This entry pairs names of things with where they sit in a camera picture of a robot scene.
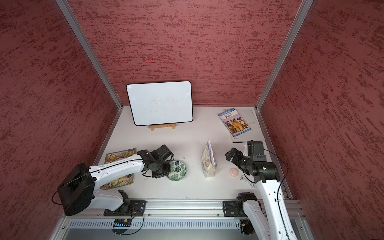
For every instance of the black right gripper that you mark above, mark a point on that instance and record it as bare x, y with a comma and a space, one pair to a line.
235, 159

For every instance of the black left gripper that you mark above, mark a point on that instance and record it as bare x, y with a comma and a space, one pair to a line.
166, 171

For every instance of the green leaf pattern bowl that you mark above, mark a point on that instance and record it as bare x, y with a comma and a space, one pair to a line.
177, 172

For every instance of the clear oats bag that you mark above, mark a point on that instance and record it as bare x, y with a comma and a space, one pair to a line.
208, 162

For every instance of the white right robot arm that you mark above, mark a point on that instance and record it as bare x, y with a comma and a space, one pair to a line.
274, 223

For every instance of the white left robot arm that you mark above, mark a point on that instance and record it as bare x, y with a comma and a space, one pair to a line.
81, 189

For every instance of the round pink lid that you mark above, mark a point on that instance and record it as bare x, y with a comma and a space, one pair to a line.
234, 172

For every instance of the dog picture book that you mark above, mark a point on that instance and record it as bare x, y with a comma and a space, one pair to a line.
234, 122

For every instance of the small wooden easel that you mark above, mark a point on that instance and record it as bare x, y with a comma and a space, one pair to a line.
153, 127

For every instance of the white dry-erase board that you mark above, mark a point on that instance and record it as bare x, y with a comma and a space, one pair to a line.
161, 103

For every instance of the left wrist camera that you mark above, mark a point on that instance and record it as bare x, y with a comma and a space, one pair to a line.
164, 153

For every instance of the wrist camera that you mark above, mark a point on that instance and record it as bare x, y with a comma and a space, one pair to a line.
255, 148
164, 153

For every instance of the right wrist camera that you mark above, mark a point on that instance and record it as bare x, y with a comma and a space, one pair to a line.
255, 148

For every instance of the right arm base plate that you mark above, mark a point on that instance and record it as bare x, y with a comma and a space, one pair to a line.
232, 209

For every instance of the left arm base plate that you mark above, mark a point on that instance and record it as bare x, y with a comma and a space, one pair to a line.
135, 208

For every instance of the aluminium front rail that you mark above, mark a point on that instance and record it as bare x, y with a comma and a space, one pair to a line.
160, 214

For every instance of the right corner aluminium post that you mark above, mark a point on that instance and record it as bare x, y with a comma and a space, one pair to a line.
291, 36

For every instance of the corner aluminium post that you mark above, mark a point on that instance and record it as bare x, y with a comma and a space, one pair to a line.
75, 26
291, 36

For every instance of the left corner aluminium post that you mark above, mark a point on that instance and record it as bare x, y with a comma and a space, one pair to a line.
75, 26

